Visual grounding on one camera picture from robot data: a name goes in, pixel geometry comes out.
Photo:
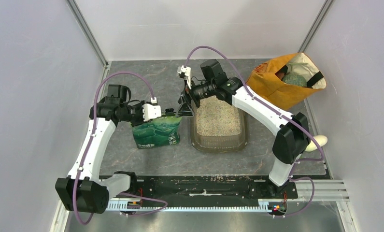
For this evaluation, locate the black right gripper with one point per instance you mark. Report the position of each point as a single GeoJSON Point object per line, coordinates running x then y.
{"type": "Point", "coordinates": [186, 108]}

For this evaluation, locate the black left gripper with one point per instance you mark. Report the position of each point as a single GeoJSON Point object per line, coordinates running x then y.
{"type": "Point", "coordinates": [141, 119]}

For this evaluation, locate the black bag clip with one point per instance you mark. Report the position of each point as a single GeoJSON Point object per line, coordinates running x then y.
{"type": "Point", "coordinates": [169, 112]}

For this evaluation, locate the green cat litter bag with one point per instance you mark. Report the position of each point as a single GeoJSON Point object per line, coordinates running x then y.
{"type": "Point", "coordinates": [159, 132]}

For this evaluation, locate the brown translucent litter box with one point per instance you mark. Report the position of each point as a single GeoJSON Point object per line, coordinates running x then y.
{"type": "Point", "coordinates": [218, 127]}

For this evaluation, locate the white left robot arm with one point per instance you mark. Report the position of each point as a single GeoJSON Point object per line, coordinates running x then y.
{"type": "Point", "coordinates": [82, 190]}

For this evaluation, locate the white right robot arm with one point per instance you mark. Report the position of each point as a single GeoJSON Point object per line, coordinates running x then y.
{"type": "Point", "coordinates": [290, 130]}

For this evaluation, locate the orange paper tote bag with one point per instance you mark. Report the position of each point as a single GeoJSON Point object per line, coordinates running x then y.
{"type": "Point", "coordinates": [266, 80]}

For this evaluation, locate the green knitted ball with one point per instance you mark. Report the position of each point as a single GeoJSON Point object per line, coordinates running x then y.
{"type": "Point", "coordinates": [294, 79]}

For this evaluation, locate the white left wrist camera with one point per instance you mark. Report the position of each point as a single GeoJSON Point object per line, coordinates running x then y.
{"type": "Point", "coordinates": [151, 110]}

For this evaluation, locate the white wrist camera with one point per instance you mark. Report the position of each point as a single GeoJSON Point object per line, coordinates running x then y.
{"type": "Point", "coordinates": [151, 110]}
{"type": "Point", "coordinates": [185, 73]}

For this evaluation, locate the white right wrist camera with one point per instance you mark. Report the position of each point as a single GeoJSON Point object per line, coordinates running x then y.
{"type": "Point", "coordinates": [185, 73]}

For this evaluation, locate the aluminium frame post left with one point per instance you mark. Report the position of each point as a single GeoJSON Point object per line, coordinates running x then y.
{"type": "Point", "coordinates": [87, 31]}

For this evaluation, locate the aluminium frame post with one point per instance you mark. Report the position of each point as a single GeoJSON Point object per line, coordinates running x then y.
{"type": "Point", "coordinates": [87, 31]}
{"type": "Point", "coordinates": [315, 25]}

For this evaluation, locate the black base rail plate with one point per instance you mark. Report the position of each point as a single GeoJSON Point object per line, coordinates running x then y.
{"type": "Point", "coordinates": [212, 190]}

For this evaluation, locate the white toothed cable strip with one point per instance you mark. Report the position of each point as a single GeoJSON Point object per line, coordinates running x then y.
{"type": "Point", "coordinates": [122, 205]}

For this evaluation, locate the aluminium front frame rail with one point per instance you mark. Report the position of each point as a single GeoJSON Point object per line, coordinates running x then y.
{"type": "Point", "coordinates": [320, 190]}

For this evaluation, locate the aluminium frame post right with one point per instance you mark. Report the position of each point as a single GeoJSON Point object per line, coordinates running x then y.
{"type": "Point", "coordinates": [315, 25]}

